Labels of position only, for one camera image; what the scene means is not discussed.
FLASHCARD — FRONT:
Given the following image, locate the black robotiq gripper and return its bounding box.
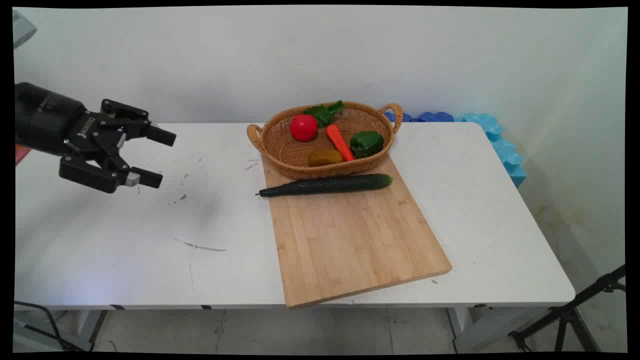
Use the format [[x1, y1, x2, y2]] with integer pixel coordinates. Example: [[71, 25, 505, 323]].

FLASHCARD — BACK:
[[15, 82, 177, 194]]

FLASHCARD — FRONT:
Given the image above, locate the brown yellow toy potato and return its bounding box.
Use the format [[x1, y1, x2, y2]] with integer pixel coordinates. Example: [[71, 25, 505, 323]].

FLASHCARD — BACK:
[[307, 147, 344, 168]]

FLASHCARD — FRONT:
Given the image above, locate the grey white device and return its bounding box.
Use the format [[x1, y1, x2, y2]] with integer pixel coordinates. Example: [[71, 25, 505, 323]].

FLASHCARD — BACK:
[[12, 10, 37, 49]]

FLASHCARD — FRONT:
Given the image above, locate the white table leg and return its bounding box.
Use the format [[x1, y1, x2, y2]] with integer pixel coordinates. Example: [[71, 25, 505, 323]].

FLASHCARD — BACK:
[[75, 310, 107, 351], [446, 306, 506, 354]]

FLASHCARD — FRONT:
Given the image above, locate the red toy tomato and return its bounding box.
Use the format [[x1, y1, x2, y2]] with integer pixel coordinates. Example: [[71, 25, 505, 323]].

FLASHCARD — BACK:
[[289, 113, 319, 142]]

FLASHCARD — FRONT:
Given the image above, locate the dark green toy cucumber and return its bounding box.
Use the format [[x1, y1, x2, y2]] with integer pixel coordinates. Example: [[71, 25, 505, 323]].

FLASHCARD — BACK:
[[255, 173, 394, 199]]

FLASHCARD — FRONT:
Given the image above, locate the green toy bell pepper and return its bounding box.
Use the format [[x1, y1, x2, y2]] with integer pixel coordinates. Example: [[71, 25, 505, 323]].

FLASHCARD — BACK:
[[349, 130, 385, 160]]

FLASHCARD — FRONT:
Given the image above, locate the bamboo wooden cutting board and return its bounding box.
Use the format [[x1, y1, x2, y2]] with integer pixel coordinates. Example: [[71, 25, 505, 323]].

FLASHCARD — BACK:
[[261, 152, 454, 309]]

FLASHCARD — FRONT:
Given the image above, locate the dark blue foam piece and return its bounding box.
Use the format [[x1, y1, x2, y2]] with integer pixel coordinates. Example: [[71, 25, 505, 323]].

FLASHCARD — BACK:
[[384, 111, 456, 124]]

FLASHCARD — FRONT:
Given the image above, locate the light blue foam piece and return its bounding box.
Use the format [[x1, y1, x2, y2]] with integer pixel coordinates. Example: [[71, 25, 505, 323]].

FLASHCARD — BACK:
[[452, 112, 527, 189]]

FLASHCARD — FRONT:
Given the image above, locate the black tripod stand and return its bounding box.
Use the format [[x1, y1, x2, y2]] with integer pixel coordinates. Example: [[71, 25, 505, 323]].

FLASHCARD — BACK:
[[507, 264, 627, 353]]

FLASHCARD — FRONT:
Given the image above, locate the woven wicker basket with handles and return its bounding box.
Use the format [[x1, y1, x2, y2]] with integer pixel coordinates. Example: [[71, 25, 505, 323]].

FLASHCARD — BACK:
[[246, 101, 404, 181]]

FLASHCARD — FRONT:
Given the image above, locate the black cable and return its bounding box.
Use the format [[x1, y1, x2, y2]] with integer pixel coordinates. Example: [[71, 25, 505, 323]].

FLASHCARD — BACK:
[[14, 301, 93, 352]]

